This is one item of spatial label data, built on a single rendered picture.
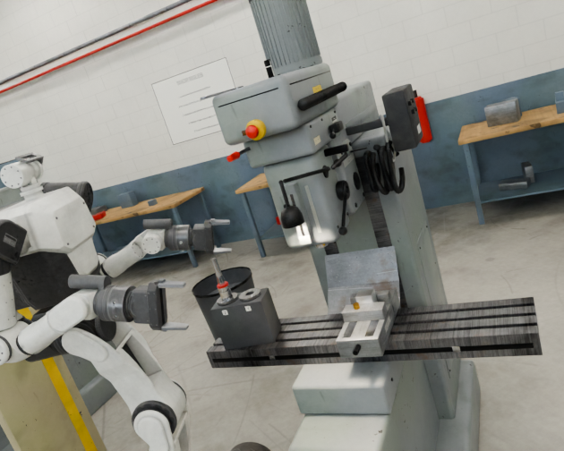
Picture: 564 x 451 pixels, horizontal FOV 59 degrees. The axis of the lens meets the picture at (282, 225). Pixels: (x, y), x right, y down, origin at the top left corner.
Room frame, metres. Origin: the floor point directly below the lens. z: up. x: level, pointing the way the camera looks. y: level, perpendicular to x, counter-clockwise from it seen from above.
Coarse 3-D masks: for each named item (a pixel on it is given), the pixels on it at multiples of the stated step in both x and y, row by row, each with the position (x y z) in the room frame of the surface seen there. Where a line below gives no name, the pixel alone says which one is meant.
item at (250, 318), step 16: (256, 288) 1.89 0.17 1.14; (224, 304) 1.85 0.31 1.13; (240, 304) 1.82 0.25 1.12; (256, 304) 1.79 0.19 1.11; (272, 304) 1.88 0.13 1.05; (224, 320) 1.84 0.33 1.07; (240, 320) 1.82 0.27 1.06; (256, 320) 1.80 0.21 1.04; (272, 320) 1.83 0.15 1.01; (224, 336) 1.85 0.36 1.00; (240, 336) 1.83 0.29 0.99; (256, 336) 1.81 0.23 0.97; (272, 336) 1.79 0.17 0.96
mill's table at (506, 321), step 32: (288, 320) 1.94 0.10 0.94; (320, 320) 1.85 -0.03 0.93; (416, 320) 1.62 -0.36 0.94; (448, 320) 1.57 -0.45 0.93; (480, 320) 1.49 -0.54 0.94; (512, 320) 1.44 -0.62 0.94; (224, 352) 1.85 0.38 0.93; (256, 352) 1.79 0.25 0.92; (288, 352) 1.72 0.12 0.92; (320, 352) 1.66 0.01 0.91; (384, 352) 1.55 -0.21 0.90; (416, 352) 1.50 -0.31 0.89; (448, 352) 1.46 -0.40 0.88; (480, 352) 1.41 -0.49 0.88; (512, 352) 1.37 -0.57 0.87
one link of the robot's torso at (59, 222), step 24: (48, 192) 1.55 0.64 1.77; (72, 192) 1.54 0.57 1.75; (0, 216) 1.36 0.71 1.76; (24, 216) 1.34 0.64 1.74; (48, 216) 1.36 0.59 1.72; (72, 216) 1.45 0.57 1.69; (48, 240) 1.34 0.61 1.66; (72, 240) 1.40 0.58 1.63; (24, 264) 1.36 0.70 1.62; (48, 264) 1.35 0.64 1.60; (72, 264) 1.39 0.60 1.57; (96, 264) 1.48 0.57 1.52; (24, 288) 1.38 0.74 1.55; (48, 288) 1.37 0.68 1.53; (72, 288) 1.38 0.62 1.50
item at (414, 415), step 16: (416, 368) 1.85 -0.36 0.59; (400, 384) 1.62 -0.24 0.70; (416, 384) 1.80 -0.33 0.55; (400, 400) 1.58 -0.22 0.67; (416, 400) 1.75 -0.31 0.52; (432, 400) 1.96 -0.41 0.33; (304, 416) 1.57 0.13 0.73; (320, 416) 1.54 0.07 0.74; (336, 416) 1.51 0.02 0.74; (352, 416) 1.49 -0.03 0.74; (368, 416) 1.46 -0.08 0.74; (384, 416) 1.44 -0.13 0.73; (400, 416) 1.54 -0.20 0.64; (416, 416) 1.70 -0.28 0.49; (432, 416) 1.90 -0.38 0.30; (304, 432) 1.48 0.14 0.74; (320, 432) 1.46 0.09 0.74; (336, 432) 1.43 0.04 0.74; (352, 432) 1.41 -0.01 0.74; (368, 432) 1.39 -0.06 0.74; (384, 432) 1.38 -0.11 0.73; (400, 432) 1.50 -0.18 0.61; (416, 432) 1.65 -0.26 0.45; (432, 432) 1.84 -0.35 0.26; (304, 448) 1.41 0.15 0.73; (320, 448) 1.38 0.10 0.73; (336, 448) 1.36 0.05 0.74; (352, 448) 1.34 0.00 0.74; (368, 448) 1.32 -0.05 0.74; (384, 448) 1.33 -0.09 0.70; (400, 448) 1.46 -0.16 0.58; (416, 448) 1.60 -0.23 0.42; (432, 448) 1.79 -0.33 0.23
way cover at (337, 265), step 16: (336, 256) 2.10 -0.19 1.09; (352, 256) 2.06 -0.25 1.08; (368, 256) 2.03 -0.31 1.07; (384, 256) 1.99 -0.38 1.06; (336, 272) 2.08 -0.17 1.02; (352, 272) 2.04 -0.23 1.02; (368, 272) 2.00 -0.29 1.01; (384, 272) 1.97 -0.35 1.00; (336, 288) 2.05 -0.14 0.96; (352, 288) 2.01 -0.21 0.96; (368, 288) 1.97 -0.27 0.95; (384, 288) 1.94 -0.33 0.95; (336, 304) 2.00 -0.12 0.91
